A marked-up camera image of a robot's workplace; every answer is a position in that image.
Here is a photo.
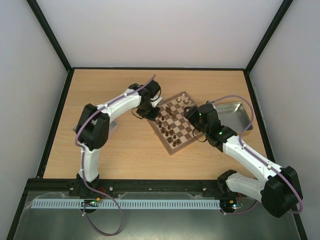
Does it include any pile of dark chess pieces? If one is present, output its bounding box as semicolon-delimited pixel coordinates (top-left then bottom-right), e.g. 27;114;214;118
165;106;176;118

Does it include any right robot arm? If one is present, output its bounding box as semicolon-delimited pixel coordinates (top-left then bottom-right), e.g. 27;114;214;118
183;102;303;218

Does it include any gold tin box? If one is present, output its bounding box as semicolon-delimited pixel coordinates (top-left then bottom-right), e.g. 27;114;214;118
215;102;251;135

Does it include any white chess piece row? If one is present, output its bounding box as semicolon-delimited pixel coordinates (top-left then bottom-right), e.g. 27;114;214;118
176;93;195;107

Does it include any light blue cable duct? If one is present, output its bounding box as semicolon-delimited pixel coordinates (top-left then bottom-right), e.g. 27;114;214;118
31;199;221;210

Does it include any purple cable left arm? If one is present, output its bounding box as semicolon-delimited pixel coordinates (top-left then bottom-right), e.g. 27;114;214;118
74;74;124;237

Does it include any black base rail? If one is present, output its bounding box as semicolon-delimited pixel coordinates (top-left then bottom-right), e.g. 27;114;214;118
94;179;226;198

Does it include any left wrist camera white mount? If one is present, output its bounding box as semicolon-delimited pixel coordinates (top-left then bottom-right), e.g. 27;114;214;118
150;96;163;108

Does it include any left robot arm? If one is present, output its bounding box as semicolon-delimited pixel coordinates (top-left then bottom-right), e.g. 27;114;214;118
74;78;162;190

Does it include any silver tin lid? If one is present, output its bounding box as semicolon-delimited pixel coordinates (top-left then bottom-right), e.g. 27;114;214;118
72;120;117;132

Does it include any wooden chess board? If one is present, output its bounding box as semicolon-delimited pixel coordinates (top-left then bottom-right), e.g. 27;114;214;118
149;91;204;156

